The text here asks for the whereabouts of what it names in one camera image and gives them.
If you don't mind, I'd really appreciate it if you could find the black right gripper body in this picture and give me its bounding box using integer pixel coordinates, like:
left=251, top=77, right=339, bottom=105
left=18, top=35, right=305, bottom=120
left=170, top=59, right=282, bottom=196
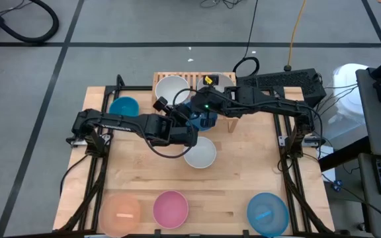
left=192, top=88, right=228, bottom=116

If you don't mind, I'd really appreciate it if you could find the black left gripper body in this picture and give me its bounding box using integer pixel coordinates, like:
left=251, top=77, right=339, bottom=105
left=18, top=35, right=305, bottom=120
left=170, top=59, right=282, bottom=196
left=167, top=110, right=198, bottom=147

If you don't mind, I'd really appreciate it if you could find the white bowl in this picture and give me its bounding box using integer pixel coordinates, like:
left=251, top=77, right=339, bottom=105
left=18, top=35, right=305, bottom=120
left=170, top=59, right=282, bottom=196
left=183, top=136, right=218, bottom=170

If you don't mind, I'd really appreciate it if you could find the off-white bowl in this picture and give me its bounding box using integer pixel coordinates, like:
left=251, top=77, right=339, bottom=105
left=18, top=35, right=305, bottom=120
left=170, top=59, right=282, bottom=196
left=154, top=75, right=191, bottom=106

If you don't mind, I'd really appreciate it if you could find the teal bowl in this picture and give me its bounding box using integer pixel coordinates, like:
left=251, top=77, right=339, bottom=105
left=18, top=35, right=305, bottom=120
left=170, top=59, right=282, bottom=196
left=108, top=96, right=140, bottom=117

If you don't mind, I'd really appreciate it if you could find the pink bowl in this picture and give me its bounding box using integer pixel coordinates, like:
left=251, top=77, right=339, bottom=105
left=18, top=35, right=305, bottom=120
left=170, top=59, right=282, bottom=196
left=151, top=190, right=190, bottom=230

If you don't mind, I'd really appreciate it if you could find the translucent orange bowl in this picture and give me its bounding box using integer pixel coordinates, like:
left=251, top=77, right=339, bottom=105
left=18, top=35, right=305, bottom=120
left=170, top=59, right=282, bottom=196
left=98, top=193, right=142, bottom=238

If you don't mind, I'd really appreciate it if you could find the translucent light blue bowl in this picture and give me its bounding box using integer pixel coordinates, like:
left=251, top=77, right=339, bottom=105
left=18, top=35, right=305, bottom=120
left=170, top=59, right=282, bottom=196
left=246, top=192, right=290, bottom=238

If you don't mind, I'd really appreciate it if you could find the wooden slatted shelf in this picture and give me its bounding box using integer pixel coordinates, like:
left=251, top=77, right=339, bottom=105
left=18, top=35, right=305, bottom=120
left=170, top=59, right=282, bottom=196
left=149, top=71, right=239, bottom=134

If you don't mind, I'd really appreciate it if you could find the black perforated computer box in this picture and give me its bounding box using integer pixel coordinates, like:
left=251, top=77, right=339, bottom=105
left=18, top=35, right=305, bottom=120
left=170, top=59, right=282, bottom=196
left=235, top=67, right=327, bottom=108

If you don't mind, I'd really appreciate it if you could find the white plastic bin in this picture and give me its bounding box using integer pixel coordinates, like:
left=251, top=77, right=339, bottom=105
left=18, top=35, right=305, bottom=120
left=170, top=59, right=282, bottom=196
left=322, top=63, right=370, bottom=139

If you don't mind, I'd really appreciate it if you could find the black desk beam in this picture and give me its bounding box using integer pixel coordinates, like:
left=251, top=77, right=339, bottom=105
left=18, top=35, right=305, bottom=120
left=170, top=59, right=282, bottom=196
left=318, top=136, right=372, bottom=172

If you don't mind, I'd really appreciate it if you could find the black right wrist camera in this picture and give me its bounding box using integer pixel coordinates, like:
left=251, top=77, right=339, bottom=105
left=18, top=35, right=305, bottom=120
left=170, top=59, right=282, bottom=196
left=202, top=75, right=220, bottom=88

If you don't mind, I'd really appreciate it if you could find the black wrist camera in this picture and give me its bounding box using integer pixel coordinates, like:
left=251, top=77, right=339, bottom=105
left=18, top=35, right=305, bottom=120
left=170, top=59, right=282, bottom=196
left=152, top=96, right=169, bottom=112
left=202, top=75, right=220, bottom=88

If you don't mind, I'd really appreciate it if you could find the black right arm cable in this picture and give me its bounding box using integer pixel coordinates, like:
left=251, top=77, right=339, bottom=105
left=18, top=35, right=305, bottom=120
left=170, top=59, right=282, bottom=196
left=171, top=87, right=211, bottom=108

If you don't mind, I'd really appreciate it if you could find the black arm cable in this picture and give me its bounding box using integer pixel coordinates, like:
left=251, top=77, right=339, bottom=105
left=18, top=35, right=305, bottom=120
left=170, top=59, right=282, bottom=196
left=142, top=130, right=198, bottom=159
left=171, top=87, right=211, bottom=108

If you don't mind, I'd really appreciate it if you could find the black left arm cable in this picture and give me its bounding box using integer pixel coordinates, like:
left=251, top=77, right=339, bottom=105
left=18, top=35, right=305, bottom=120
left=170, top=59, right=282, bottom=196
left=142, top=130, right=198, bottom=159

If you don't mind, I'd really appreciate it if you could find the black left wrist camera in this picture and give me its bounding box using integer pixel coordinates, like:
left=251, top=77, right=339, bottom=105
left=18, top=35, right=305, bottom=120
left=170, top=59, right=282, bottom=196
left=152, top=96, right=169, bottom=112

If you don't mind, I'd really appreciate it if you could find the black metal table frame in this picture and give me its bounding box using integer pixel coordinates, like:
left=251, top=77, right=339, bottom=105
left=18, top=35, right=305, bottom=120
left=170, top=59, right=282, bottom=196
left=58, top=74, right=335, bottom=238

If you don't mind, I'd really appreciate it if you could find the silver metal bracket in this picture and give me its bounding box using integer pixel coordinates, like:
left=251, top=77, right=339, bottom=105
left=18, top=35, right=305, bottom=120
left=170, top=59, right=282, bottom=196
left=278, top=135, right=294, bottom=147

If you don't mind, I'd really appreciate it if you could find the black hanging cable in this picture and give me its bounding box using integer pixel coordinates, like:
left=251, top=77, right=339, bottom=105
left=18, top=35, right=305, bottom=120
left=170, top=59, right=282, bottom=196
left=233, top=0, right=261, bottom=76

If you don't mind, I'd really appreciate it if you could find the black floor cable bundle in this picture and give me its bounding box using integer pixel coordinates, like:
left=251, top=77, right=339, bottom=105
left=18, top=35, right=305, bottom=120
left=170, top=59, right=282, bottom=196
left=199, top=0, right=245, bottom=9

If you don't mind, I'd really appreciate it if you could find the yellow hanging cable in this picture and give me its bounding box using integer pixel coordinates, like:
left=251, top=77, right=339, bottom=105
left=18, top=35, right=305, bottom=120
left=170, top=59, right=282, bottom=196
left=284, top=0, right=308, bottom=72

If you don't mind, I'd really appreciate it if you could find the blue cable connector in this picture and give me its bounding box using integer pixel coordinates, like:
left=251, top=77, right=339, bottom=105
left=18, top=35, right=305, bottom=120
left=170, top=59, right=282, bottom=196
left=330, top=179, right=344, bottom=193

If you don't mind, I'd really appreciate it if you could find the black vacuum hose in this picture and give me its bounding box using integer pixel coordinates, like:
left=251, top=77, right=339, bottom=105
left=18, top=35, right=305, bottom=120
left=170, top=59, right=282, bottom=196
left=0, top=0, right=60, bottom=44

